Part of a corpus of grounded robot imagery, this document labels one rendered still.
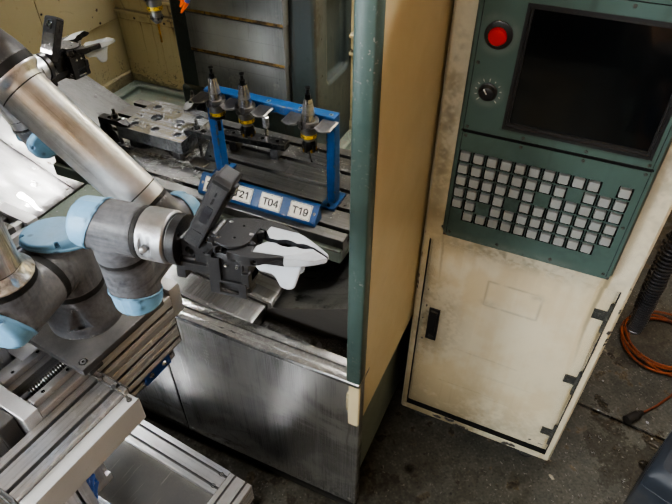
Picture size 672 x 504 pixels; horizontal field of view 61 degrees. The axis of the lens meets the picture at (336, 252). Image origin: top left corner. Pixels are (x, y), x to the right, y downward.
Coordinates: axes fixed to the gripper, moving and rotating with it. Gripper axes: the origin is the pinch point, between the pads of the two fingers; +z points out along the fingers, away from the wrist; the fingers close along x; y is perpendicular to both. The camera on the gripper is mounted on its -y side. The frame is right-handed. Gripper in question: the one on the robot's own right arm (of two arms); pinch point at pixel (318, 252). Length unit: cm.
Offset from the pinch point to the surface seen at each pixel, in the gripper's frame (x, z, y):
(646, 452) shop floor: -112, 102, 144
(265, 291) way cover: -80, -42, 77
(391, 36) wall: -40.9, -0.2, -17.3
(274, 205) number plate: -95, -43, 52
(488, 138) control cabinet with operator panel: -77, 19, 12
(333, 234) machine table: -90, -22, 56
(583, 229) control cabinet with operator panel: -75, 46, 32
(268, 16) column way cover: -161, -70, 9
